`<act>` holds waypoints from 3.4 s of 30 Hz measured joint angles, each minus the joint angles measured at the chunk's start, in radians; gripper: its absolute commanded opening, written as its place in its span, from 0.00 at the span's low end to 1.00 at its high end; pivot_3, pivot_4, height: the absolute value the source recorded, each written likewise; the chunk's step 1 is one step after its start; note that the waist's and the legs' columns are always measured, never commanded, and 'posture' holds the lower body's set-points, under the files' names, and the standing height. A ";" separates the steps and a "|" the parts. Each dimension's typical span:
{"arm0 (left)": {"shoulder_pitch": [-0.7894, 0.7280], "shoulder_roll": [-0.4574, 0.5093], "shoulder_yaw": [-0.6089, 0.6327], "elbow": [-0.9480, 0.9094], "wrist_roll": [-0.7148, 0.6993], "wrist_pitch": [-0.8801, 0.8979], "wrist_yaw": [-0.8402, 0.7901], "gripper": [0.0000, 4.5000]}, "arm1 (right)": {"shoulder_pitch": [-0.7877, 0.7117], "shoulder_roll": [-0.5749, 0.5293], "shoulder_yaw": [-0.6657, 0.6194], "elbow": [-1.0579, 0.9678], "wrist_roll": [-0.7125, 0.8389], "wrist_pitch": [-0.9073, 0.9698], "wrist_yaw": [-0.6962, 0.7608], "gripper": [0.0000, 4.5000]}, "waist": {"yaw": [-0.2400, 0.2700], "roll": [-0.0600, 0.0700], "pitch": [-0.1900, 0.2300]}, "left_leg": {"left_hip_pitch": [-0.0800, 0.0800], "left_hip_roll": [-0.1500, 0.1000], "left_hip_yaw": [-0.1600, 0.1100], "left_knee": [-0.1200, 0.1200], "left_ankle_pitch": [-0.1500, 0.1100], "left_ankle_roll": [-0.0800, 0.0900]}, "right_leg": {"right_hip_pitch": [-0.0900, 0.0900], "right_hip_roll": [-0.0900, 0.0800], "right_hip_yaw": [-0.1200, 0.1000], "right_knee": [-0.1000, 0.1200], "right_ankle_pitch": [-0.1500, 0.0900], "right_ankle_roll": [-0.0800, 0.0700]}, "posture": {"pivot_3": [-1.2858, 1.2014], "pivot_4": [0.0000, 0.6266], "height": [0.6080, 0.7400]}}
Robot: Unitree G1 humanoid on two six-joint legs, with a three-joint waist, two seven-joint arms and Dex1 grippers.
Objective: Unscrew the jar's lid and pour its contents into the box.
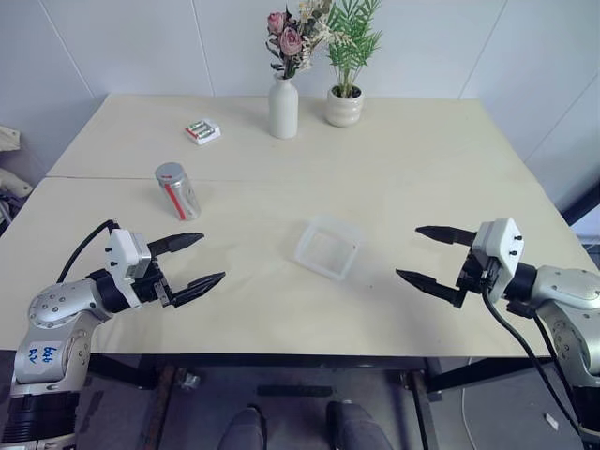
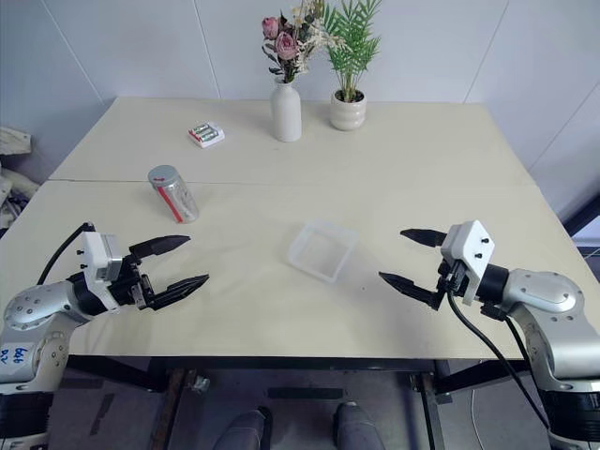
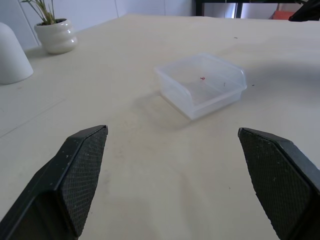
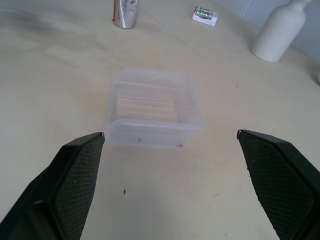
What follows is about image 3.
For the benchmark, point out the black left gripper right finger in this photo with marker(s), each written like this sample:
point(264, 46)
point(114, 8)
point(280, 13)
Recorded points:
point(280, 180)

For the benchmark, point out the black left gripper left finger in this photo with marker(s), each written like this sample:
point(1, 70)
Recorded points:
point(62, 180)

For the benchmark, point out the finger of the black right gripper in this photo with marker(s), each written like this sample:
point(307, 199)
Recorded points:
point(308, 10)

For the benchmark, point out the clear plastic container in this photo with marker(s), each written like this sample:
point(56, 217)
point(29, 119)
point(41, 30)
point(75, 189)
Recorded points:
point(180, 100)

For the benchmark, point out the orange box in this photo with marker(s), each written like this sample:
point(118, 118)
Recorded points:
point(281, 15)

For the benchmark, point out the silver metal cabinet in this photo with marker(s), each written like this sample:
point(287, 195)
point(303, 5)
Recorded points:
point(220, 10)

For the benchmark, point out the white ceramic vase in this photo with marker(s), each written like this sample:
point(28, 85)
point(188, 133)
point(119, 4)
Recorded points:
point(12, 57)

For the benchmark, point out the white ribbed plant pot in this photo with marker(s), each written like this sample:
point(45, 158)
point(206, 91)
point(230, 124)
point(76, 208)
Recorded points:
point(57, 37)

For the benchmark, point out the green leafy plant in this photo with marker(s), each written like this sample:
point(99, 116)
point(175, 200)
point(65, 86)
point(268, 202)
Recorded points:
point(48, 17)

